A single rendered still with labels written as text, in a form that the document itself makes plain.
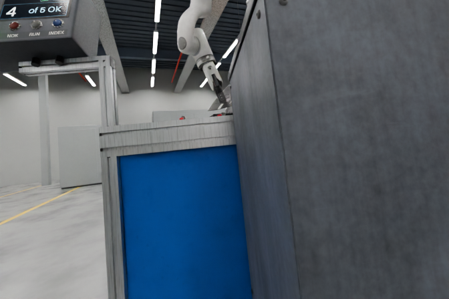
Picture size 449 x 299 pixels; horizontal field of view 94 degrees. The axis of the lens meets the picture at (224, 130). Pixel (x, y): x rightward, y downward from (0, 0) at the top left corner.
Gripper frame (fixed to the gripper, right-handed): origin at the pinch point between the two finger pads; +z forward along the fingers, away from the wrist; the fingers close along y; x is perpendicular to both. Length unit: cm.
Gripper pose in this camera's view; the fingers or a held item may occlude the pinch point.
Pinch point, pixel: (221, 97)
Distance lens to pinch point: 92.7
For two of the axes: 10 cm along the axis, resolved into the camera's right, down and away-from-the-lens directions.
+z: 3.9, 9.2, -0.5
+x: -9.2, 3.9, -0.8
